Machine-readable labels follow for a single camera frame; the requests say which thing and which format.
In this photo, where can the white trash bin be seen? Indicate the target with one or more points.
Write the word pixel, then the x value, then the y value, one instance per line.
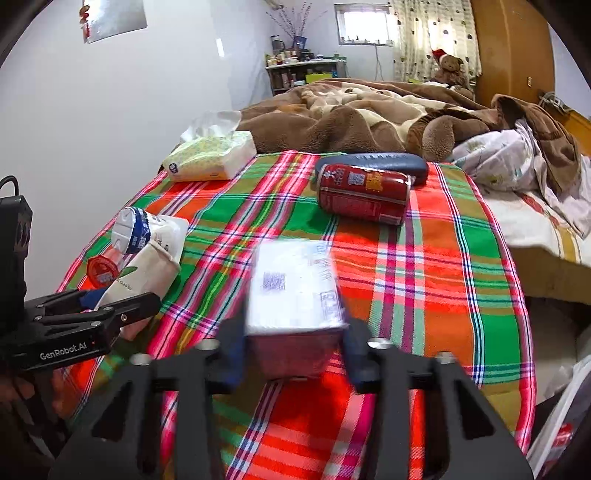
pixel 568 415

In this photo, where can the small window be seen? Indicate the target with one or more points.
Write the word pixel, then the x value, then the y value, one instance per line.
pixel 364 23

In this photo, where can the brown teddy bear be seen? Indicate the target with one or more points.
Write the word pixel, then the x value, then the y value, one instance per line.
pixel 450 67

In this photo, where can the red hanging ornament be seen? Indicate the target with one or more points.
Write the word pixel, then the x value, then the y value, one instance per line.
pixel 84 14

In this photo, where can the cluttered shelf unit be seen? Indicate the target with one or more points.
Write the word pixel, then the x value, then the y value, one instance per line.
pixel 300 76

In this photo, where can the green white tissue pack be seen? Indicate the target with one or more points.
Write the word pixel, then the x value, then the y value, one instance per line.
pixel 207 159

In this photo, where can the wooden wardrobe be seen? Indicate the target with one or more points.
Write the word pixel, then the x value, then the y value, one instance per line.
pixel 512 50

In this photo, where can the white purple drink carton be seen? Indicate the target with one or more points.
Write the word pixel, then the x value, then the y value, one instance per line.
pixel 295 304

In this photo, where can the floral bed sheet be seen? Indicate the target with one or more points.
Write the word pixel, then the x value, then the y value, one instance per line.
pixel 531 221

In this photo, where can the white floral cloth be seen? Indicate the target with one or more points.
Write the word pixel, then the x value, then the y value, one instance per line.
pixel 489 157

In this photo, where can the white paper packet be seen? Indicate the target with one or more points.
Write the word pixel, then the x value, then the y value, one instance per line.
pixel 168 233

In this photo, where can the wooden bed headboard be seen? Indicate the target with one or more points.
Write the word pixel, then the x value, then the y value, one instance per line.
pixel 579 122

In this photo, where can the pale lilac garment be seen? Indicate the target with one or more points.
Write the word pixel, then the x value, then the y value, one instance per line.
pixel 563 203

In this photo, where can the white blue yoghurt bottle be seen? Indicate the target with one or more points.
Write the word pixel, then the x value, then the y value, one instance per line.
pixel 131 230

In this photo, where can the dark glasses case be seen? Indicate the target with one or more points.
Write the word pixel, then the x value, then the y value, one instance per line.
pixel 392 162

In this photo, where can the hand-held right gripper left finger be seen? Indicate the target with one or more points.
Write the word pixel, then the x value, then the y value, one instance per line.
pixel 231 355

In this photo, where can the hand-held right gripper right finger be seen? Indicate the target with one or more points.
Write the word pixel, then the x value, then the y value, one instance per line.
pixel 355 360

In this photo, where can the dried flower branches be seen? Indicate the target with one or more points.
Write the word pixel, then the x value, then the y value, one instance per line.
pixel 298 25

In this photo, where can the red green plaid tablecloth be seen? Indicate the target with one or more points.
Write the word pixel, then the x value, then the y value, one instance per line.
pixel 415 300

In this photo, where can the brown fleece blanket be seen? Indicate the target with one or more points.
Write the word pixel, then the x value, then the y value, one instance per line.
pixel 360 120

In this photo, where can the patterned window curtain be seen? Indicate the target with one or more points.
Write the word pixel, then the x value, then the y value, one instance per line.
pixel 429 32

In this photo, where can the small red drink can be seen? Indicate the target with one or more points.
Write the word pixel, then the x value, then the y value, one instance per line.
pixel 364 191

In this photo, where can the red round lid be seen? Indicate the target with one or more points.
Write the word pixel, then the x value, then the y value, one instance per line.
pixel 101 271

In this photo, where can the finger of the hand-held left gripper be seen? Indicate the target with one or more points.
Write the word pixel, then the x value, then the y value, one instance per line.
pixel 138 302
pixel 90 297

